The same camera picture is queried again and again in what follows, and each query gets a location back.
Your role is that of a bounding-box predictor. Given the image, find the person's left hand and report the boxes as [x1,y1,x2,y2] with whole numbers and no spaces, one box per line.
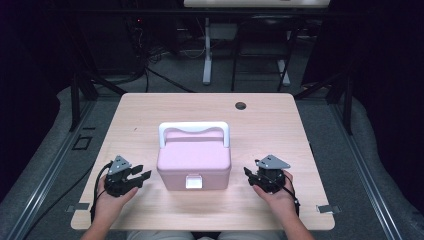
[93,181,140,225]

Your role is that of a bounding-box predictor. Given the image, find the pink box with white handle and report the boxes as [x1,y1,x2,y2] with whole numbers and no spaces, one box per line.
[156,121,233,192]

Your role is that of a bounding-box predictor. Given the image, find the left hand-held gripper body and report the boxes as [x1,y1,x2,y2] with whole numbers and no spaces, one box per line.
[104,155,138,198]

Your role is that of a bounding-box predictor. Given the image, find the black metal stand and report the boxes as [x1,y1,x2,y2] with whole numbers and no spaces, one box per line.
[68,71,128,133]
[293,71,354,136]

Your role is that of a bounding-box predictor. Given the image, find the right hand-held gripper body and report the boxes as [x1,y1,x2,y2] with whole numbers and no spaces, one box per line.
[252,154,292,195]

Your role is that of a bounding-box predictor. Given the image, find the dark cabinet with red light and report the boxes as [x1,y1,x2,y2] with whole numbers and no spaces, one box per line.
[79,12,145,75]

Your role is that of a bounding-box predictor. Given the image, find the black chair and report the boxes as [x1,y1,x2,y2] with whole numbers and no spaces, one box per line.
[230,14,301,93]

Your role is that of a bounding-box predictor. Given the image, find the black floor cable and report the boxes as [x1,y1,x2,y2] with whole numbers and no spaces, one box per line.
[143,65,196,94]

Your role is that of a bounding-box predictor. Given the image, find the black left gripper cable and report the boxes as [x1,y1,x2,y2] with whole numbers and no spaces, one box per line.
[89,161,114,223]

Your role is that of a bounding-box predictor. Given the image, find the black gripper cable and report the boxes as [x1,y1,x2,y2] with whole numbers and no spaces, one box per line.
[282,173,301,216]
[89,161,114,223]

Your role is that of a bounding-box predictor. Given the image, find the grey metal bracket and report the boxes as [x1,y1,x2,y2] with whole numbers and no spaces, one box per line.
[315,204,342,215]
[65,202,91,213]

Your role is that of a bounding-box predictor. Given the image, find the white desk top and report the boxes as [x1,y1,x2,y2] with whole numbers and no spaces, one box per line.
[183,0,331,9]

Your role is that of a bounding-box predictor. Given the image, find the person's right hand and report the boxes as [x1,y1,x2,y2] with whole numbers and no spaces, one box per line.
[252,169,300,218]

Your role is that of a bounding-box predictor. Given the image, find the metal floor rail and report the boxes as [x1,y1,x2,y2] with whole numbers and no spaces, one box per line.
[329,99,405,240]
[5,99,98,240]

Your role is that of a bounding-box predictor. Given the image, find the white desk leg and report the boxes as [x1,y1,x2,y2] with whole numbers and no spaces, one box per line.
[277,59,291,87]
[202,17,214,86]

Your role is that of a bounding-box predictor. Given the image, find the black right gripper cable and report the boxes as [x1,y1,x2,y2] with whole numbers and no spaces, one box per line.
[282,173,301,216]

